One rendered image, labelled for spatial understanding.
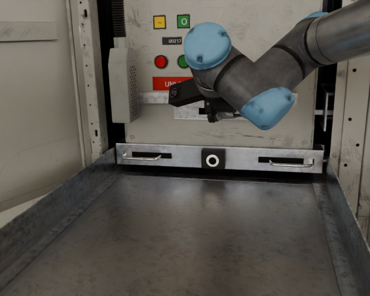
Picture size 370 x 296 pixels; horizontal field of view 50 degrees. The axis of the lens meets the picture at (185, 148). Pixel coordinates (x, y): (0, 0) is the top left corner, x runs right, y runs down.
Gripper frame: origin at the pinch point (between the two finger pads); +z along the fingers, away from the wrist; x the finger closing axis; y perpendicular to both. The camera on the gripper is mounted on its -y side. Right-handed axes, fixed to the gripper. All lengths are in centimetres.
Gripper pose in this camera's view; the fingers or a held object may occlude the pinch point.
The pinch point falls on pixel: (215, 113)
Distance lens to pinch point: 95.3
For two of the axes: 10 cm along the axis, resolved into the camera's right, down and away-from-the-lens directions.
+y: 9.8, 0.4, -2.0
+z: 1.8, 2.4, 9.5
